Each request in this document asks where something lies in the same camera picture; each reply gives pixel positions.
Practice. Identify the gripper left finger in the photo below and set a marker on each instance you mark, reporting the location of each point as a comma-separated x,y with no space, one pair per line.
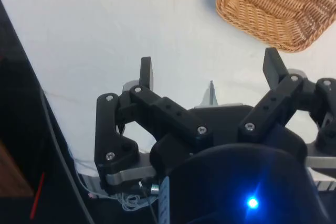
157,108

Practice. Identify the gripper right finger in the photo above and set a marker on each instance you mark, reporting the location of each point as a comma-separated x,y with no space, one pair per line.
273,103

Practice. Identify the wicker basket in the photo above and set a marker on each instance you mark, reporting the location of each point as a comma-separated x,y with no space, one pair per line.
275,6

